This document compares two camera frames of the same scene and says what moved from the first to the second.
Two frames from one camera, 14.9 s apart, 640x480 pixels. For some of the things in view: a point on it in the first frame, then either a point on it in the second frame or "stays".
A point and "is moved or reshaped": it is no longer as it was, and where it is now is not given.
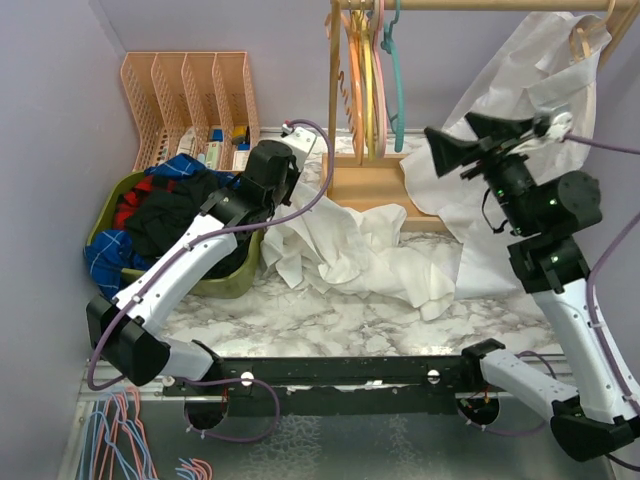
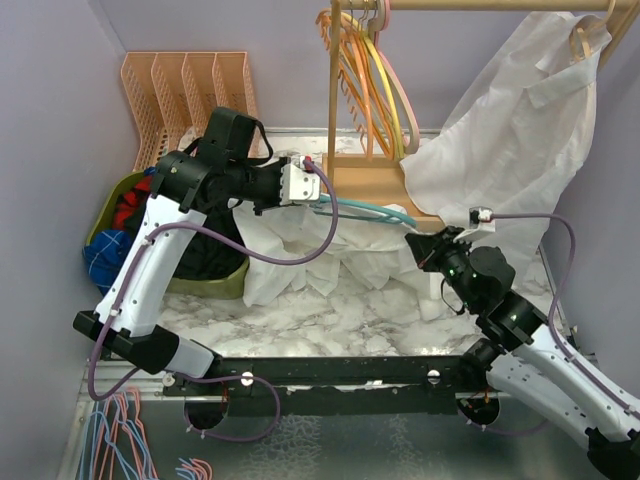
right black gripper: x=497 y=139 → x=428 y=247
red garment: x=125 y=203 stays
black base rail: x=334 y=385 stays
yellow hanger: x=369 y=70 → x=357 y=23
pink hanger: x=380 y=99 → x=375 y=28
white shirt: x=357 y=253 is moved or reshaped
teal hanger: x=389 y=45 → x=392 y=218
